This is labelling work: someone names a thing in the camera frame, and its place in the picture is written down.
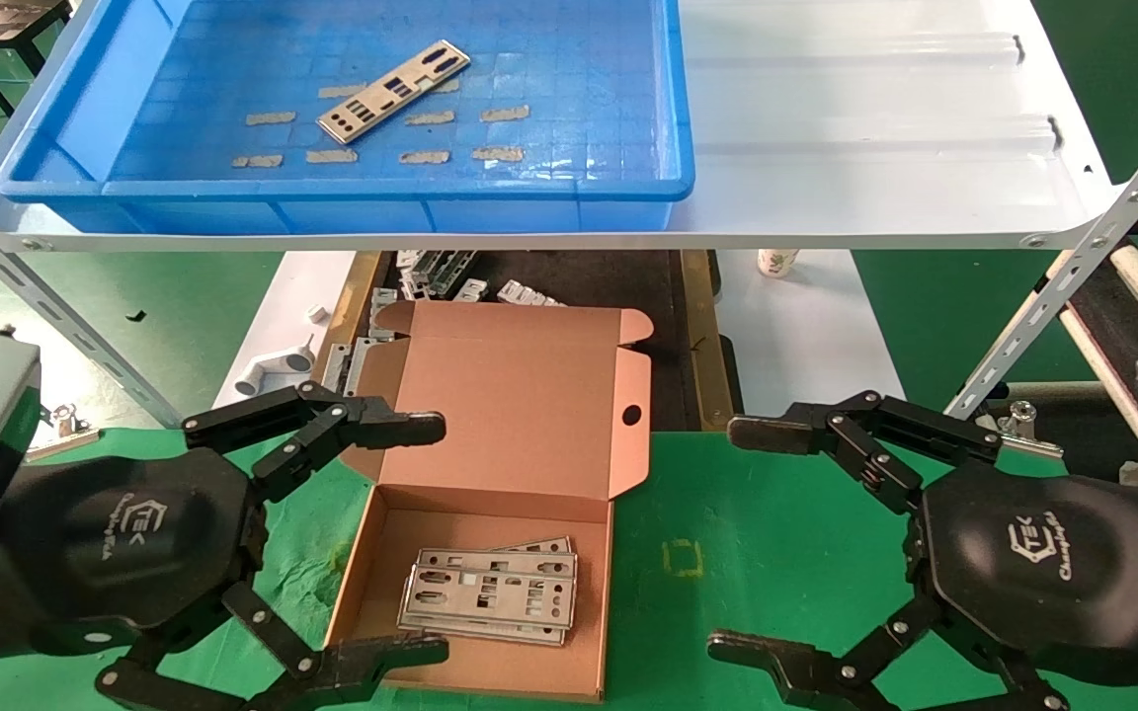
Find open brown cardboard box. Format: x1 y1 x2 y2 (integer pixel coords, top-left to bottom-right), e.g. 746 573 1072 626
318 299 655 704

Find white pipe fitting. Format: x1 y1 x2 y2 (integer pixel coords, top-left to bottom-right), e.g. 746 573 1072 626
232 335 317 399

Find white metal shelf rack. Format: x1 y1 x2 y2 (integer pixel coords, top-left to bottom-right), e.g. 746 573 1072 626
0 0 1138 435

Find grey metal plate stack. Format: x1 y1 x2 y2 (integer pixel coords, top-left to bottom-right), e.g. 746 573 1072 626
320 335 378 396

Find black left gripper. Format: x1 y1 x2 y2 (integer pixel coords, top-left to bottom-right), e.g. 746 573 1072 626
0 380 452 711

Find dark ribbed metal brackets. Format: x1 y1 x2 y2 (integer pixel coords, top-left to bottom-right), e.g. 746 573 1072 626
421 249 480 300

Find silver binder clip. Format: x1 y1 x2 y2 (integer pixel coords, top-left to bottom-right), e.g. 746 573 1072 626
994 399 1067 461
34 402 102 462

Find light metal plate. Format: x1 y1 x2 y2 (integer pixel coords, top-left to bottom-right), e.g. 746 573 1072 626
367 285 403 343

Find blue plastic tray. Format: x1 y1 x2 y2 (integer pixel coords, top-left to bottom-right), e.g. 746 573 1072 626
0 0 696 235

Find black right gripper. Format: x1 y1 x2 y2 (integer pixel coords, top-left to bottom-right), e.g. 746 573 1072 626
707 389 1138 711

